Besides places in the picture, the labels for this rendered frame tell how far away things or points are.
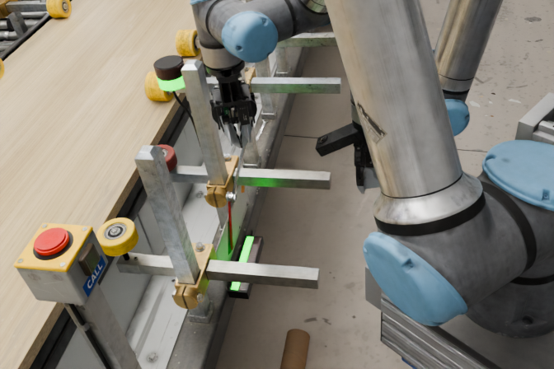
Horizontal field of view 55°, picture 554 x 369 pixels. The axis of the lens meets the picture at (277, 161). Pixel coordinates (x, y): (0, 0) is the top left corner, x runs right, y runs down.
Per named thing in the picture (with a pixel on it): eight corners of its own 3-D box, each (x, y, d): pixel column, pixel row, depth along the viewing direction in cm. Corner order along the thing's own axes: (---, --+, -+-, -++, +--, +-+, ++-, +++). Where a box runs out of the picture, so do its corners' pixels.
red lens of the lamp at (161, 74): (190, 64, 109) (187, 54, 108) (180, 80, 105) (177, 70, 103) (161, 64, 110) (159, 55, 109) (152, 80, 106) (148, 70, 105)
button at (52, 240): (77, 236, 66) (72, 226, 65) (62, 262, 63) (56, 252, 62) (49, 234, 67) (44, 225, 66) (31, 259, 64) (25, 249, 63)
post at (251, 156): (262, 176, 158) (237, 25, 128) (260, 184, 156) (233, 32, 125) (251, 175, 159) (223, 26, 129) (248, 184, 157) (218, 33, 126)
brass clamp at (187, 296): (220, 259, 118) (215, 244, 115) (202, 310, 108) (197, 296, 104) (193, 257, 119) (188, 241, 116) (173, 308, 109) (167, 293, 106)
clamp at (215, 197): (241, 170, 134) (238, 155, 131) (227, 208, 124) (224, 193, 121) (220, 170, 135) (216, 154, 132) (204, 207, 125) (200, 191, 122)
